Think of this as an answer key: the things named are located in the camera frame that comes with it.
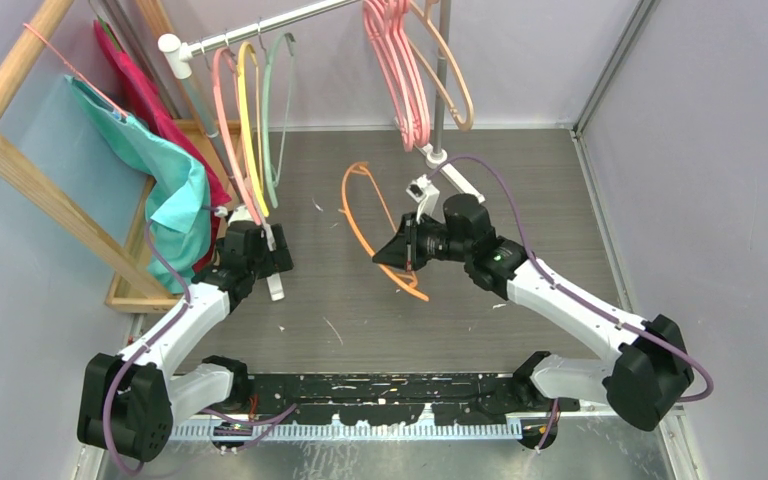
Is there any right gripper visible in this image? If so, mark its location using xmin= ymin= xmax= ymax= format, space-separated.
xmin=374 ymin=210 xmax=472 ymax=272

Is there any green plastic hanger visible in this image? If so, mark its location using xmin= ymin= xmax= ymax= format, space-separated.
xmin=260 ymin=31 xmax=296 ymax=208

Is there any pink plastic hanger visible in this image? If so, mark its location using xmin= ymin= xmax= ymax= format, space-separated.
xmin=362 ymin=0 xmax=414 ymax=152
xmin=386 ymin=0 xmax=430 ymax=148
xmin=362 ymin=1 xmax=430 ymax=152

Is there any thin pink wire hanger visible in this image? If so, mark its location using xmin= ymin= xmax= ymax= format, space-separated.
xmin=210 ymin=46 xmax=258 ymax=213

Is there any yellow plastic hanger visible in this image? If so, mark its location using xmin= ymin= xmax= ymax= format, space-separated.
xmin=235 ymin=41 xmax=270 ymax=220

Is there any beige plastic hanger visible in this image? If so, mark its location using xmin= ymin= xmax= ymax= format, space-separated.
xmin=408 ymin=1 xmax=475 ymax=131

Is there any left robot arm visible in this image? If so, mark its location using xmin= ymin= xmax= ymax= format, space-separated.
xmin=77 ymin=220 xmax=294 ymax=464

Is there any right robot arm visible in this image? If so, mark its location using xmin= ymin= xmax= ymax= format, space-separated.
xmin=371 ymin=194 xmax=698 ymax=431

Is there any teal cloth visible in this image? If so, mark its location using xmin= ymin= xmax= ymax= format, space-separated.
xmin=65 ymin=75 xmax=212 ymax=294

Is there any pink red cloth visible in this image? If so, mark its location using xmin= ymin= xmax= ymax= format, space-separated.
xmin=94 ymin=20 xmax=231 ymax=273

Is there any white garment rack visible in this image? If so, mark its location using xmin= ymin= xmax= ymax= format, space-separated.
xmin=157 ymin=0 xmax=487 ymax=303

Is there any wooden drying rack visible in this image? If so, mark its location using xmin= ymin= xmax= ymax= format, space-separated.
xmin=0 ymin=0 xmax=255 ymax=314

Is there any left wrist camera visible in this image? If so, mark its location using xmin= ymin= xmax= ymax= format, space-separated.
xmin=226 ymin=204 xmax=261 ymax=228

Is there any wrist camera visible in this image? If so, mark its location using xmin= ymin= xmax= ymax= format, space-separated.
xmin=406 ymin=175 xmax=440 ymax=223
xmin=226 ymin=204 xmax=261 ymax=228

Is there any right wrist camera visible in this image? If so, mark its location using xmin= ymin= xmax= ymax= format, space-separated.
xmin=406 ymin=175 xmax=440 ymax=223

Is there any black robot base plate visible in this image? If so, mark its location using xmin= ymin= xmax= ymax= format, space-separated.
xmin=185 ymin=370 xmax=582 ymax=453

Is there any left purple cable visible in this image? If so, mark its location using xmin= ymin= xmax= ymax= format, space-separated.
xmin=101 ymin=201 xmax=298 ymax=477

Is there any purple cable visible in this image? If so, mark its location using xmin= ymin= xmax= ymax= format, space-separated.
xmin=426 ymin=155 xmax=717 ymax=452
xmin=101 ymin=201 xmax=298 ymax=477

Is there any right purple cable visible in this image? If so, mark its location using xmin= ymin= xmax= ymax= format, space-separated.
xmin=426 ymin=155 xmax=717 ymax=452

